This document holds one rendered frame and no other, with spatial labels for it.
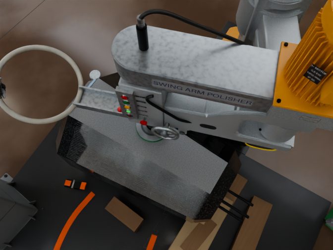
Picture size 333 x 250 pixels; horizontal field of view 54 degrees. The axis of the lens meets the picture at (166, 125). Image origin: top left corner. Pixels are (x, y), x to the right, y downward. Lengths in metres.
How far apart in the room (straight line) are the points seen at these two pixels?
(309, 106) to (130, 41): 0.72
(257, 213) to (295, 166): 0.58
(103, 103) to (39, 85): 1.50
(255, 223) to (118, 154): 1.25
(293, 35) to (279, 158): 1.51
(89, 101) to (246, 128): 0.92
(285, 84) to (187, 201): 1.07
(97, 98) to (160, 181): 0.64
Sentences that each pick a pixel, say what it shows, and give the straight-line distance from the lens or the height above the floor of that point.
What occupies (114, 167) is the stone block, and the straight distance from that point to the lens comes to 2.17.
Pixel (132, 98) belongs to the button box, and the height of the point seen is 1.45.
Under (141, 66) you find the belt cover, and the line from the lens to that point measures 1.27.
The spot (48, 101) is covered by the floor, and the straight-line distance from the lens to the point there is 3.25.
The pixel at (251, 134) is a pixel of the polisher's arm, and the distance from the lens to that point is 1.67.
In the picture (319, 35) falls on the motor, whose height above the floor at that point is 1.96.
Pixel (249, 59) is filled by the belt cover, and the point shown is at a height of 1.67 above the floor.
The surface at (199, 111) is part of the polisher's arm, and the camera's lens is 1.51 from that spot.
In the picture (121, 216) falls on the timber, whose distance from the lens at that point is 2.65.
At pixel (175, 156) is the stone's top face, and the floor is 0.80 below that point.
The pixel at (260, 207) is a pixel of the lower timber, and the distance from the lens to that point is 2.76.
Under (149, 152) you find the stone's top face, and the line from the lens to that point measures 2.03.
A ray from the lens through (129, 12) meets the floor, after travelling 3.65.
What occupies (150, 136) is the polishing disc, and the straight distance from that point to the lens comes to 2.02.
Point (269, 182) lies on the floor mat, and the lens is 2.92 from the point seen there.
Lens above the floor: 2.75
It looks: 68 degrees down
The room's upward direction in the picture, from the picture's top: 1 degrees counter-clockwise
